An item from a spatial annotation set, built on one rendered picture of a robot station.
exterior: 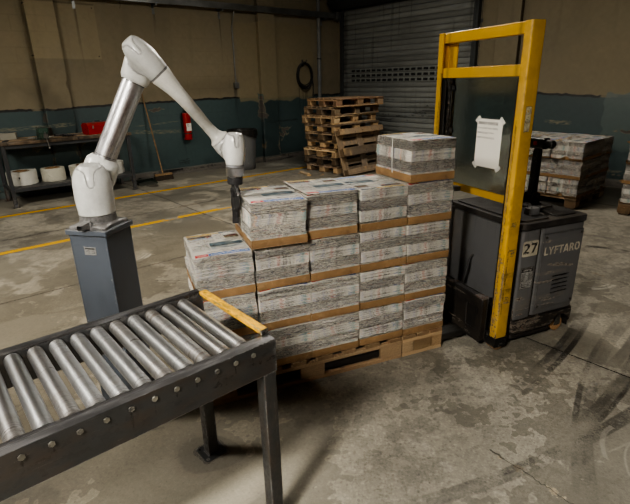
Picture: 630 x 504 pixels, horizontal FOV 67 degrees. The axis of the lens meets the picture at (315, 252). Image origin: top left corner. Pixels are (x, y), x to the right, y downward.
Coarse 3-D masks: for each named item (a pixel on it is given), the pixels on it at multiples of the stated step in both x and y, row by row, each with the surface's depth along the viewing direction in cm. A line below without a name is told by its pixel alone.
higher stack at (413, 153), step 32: (384, 160) 275; (416, 160) 251; (448, 160) 259; (416, 192) 256; (448, 192) 264; (416, 224) 264; (448, 224) 272; (416, 288) 278; (416, 320) 285; (416, 352) 292
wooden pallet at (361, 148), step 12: (336, 132) 819; (348, 132) 829; (360, 132) 850; (372, 132) 890; (336, 144) 827; (348, 144) 845; (360, 144) 863; (372, 144) 870; (348, 156) 843; (360, 156) 863; (372, 156) 886; (348, 168) 838; (360, 168) 844; (372, 168) 866
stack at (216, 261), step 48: (192, 240) 246; (240, 240) 245; (336, 240) 247; (384, 240) 259; (192, 288) 247; (288, 288) 244; (336, 288) 255; (384, 288) 268; (240, 336) 244; (288, 336) 254; (336, 336) 266; (288, 384) 263
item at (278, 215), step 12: (252, 204) 221; (264, 204) 223; (276, 204) 225; (288, 204) 227; (300, 204) 229; (252, 216) 223; (264, 216) 225; (276, 216) 228; (288, 216) 230; (300, 216) 232; (252, 228) 225; (264, 228) 227; (276, 228) 230; (288, 228) 232; (300, 228) 234; (252, 240) 227
